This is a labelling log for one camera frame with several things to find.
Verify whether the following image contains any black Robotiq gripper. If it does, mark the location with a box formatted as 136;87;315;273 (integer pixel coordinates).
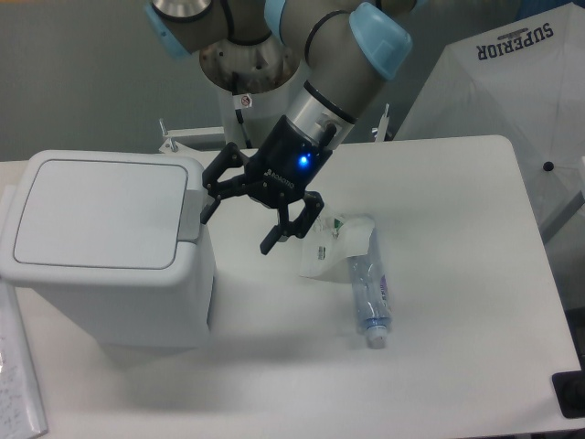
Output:
199;114;335;255

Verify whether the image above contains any white push-lid trash can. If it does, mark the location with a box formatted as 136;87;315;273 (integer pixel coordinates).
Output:
1;150;216;349

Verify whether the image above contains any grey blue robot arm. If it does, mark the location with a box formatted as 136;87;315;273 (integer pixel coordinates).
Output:
144;1;418;253

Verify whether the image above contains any crumpled white plastic wrapper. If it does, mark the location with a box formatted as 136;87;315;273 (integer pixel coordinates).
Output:
299;206;375;279

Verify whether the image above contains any clear plastic water bottle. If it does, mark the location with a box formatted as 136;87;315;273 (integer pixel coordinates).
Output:
348;228;392;349

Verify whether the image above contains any black device at table edge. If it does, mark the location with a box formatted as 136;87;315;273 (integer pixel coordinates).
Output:
552;370;584;419

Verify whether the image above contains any black cable on pedestal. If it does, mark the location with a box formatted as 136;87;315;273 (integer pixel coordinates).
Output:
230;71;255;150

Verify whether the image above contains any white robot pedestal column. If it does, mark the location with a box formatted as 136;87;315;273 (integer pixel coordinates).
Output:
218;85;299;149

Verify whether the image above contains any white pedestal base frame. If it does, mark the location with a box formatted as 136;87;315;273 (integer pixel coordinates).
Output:
158;104;396;154

